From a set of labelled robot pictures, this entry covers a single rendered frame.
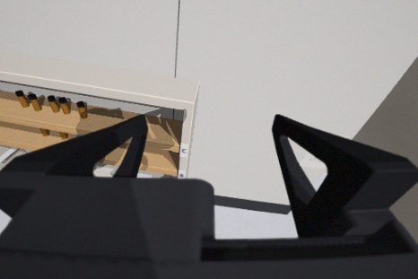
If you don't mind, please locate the white wall rack case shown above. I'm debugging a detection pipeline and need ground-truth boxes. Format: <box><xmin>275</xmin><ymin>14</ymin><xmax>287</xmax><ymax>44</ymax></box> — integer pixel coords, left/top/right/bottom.
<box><xmin>0</xmin><ymin>50</ymin><xmax>200</xmax><ymax>179</ymax></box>

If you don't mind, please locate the brown vial with black cap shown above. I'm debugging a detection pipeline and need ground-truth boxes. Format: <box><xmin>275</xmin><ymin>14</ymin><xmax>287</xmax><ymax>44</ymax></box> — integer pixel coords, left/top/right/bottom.
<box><xmin>76</xmin><ymin>101</ymin><xmax>88</xmax><ymax>118</ymax></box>
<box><xmin>28</xmin><ymin>93</ymin><xmax>42</xmax><ymax>111</ymax></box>
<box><xmin>58</xmin><ymin>97</ymin><xmax>71</xmax><ymax>115</ymax></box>
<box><xmin>15</xmin><ymin>91</ymin><xmax>30</xmax><ymax>108</ymax></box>
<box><xmin>48</xmin><ymin>95</ymin><xmax>60</xmax><ymax>113</ymax></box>

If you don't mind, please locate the light grey wall panel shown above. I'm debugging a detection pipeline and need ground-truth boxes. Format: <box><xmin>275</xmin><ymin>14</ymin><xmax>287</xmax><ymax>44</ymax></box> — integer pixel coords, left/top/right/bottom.
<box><xmin>0</xmin><ymin>0</ymin><xmax>418</xmax><ymax>214</ymax></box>

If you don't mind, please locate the light wooden shelf board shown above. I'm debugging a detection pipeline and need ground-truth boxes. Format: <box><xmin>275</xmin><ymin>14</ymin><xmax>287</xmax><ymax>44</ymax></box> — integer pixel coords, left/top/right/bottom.
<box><xmin>0</xmin><ymin>91</ymin><xmax>182</xmax><ymax>152</ymax></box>
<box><xmin>0</xmin><ymin>121</ymin><xmax>179</xmax><ymax>176</ymax></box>

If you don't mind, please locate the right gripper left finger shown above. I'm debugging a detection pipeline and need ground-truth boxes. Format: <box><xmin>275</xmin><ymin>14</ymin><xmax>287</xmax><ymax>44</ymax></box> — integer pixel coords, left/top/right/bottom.
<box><xmin>0</xmin><ymin>114</ymin><xmax>148</xmax><ymax>178</ymax></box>

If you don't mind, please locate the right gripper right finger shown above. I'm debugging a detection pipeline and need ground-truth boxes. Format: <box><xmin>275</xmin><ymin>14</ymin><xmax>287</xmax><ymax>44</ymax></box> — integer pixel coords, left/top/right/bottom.
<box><xmin>272</xmin><ymin>114</ymin><xmax>418</xmax><ymax>238</ymax></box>

